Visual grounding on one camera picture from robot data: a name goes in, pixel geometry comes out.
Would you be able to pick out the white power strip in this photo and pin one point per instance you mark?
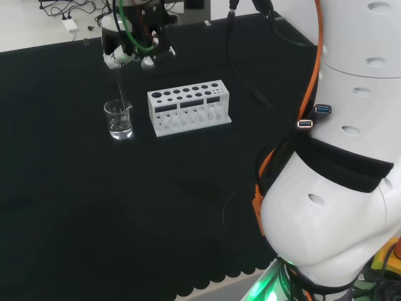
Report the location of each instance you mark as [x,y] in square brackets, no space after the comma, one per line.
[70,25]

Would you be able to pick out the small clear glass beaker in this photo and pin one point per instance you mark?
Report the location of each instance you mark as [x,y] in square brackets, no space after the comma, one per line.
[119,127]

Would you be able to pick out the black blue USB socket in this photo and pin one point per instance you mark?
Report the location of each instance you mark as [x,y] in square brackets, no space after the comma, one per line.
[323,109]

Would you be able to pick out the yellow stop button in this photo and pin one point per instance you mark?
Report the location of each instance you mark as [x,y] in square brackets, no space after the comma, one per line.
[380,254]

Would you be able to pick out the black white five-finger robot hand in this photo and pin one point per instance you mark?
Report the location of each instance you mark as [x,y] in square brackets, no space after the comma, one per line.
[147,28]

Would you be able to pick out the white test tube rack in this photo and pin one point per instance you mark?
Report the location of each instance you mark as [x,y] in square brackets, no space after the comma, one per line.
[188,105]

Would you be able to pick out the USB socket with copper rim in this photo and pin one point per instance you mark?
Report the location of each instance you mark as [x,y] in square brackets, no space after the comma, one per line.
[305,123]

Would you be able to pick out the black bench cloth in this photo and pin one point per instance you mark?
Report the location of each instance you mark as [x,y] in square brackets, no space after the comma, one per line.
[94,188]

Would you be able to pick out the clear glass rod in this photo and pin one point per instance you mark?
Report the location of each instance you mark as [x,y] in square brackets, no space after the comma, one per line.
[121,91]

